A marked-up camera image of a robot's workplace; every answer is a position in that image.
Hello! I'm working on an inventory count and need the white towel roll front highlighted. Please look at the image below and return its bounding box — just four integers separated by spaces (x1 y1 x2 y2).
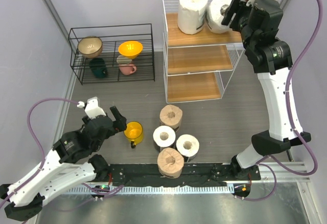
206 0 232 34

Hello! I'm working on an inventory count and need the white towel roll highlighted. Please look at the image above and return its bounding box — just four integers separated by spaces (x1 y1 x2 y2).
206 0 232 34
177 0 208 35

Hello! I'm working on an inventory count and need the brown paper towel roll back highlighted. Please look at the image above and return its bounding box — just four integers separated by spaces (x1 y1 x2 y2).
159 105 183 131

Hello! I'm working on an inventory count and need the brown paper towel roll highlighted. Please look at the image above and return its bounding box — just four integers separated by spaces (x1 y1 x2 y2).
157 147 184 178
159 105 183 131

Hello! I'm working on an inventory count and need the brown paper towel roll front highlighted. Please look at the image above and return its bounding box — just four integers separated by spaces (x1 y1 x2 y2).
157 147 184 178

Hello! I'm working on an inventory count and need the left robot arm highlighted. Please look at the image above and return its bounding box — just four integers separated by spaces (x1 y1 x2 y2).
1 100 127 221

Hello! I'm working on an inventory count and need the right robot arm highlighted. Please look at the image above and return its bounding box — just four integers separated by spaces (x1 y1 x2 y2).
222 0 311 181

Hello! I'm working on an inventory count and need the white roll dark wrap centre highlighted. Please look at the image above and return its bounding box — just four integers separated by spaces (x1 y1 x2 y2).
153 125 176 152

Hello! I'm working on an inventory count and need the white roll dark wrap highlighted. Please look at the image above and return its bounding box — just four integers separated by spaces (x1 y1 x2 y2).
153 125 176 152
176 134 200 163

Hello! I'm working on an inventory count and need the pink mug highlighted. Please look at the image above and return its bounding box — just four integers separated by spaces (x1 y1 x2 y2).
119 64 137 76

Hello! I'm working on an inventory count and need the dark green mug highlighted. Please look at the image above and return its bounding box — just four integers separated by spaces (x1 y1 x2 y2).
89 58 108 79

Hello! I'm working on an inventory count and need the white roll dark wrap right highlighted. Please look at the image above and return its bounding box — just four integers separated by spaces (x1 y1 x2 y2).
176 134 200 163

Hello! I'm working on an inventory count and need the yellow bowl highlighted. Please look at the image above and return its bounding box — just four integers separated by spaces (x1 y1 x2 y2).
118 40 143 59

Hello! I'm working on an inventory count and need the beige ceramic bowl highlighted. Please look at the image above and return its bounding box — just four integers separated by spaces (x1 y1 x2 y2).
78 36 103 58

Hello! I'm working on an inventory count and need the yellow mug black handle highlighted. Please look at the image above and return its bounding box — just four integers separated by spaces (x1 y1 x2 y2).
124 121 144 148

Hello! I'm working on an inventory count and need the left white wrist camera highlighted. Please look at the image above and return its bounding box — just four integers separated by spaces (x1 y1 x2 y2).
77 97 107 120

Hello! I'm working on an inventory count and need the white wire wooden shelf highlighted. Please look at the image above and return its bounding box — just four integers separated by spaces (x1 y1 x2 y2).
162 0 243 103

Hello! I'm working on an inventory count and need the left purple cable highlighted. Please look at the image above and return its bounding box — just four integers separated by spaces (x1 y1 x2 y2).
0 97 126 211

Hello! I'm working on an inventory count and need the purple cable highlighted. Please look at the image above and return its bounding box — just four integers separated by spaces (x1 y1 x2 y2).
0 97 126 211
240 0 323 201

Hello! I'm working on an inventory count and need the black wire dish rack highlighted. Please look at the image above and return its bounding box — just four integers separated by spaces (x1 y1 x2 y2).
68 23 155 84

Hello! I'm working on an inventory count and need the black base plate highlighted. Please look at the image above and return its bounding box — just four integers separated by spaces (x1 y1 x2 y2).
108 163 261 187

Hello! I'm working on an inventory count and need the aluminium rail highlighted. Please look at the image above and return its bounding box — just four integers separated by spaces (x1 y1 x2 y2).
67 162 310 194

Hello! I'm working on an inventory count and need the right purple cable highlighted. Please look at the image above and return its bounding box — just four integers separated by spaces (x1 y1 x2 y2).
240 0 323 201

